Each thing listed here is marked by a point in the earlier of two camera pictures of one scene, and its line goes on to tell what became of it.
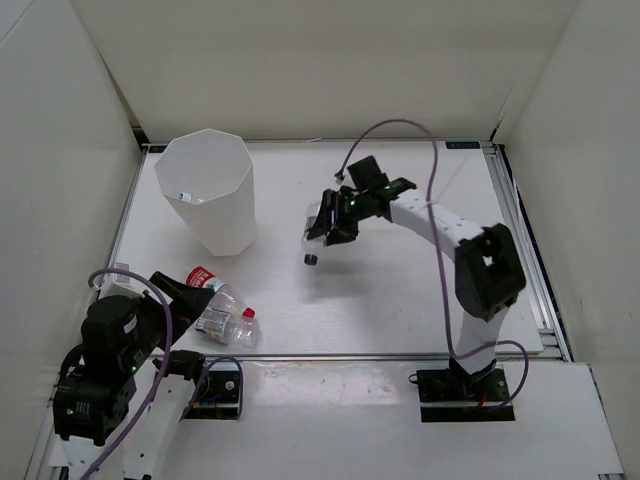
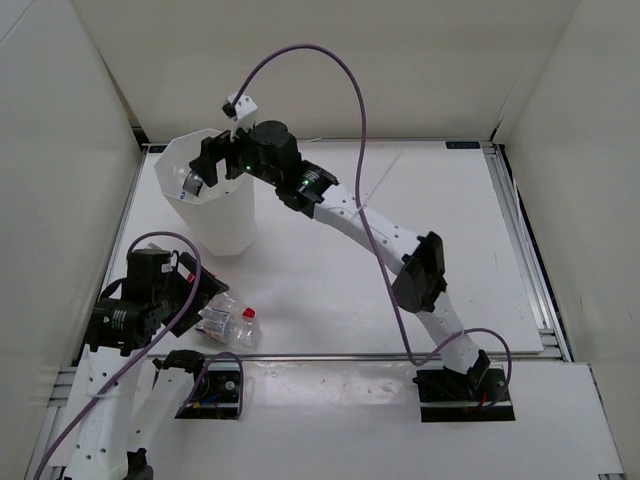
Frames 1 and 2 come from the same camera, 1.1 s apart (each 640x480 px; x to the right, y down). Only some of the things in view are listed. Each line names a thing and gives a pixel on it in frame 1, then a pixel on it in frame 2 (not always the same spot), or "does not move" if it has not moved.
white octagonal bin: (207, 177) does not move
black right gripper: (341, 233) to (217, 150)
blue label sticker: (462, 145) does not move
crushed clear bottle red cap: (230, 327) does not move
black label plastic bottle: (312, 246) to (193, 183)
